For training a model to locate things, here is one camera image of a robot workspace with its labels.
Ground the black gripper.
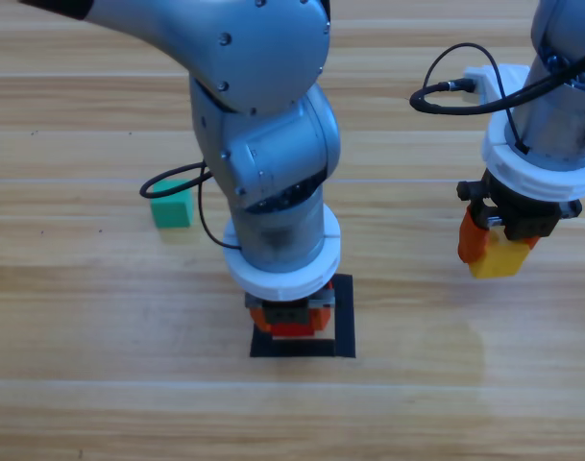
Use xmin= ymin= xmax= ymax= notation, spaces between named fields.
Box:
xmin=245 ymin=287 xmax=335 ymax=336
xmin=456 ymin=167 xmax=584 ymax=265

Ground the red wooden cube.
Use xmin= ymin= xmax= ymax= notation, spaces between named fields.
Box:
xmin=271 ymin=322 xmax=317 ymax=338

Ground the yellow wooden cube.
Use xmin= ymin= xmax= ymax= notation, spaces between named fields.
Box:
xmin=468 ymin=229 xmax=532 ymax=280

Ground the green wooden cube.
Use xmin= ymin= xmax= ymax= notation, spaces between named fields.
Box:
xmin=150 ymin=180 xmax=195 ymax=230

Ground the black tape square outline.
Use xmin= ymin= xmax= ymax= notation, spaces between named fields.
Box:
xmin=249 ymin=274 xmax=356 ymax=359

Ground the white wrist mount ring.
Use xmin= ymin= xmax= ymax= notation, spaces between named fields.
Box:
xmin=463 ymin=63 xmax=585 ymax=201
xmin=222 ymin=204 xmax=343 ymax=303

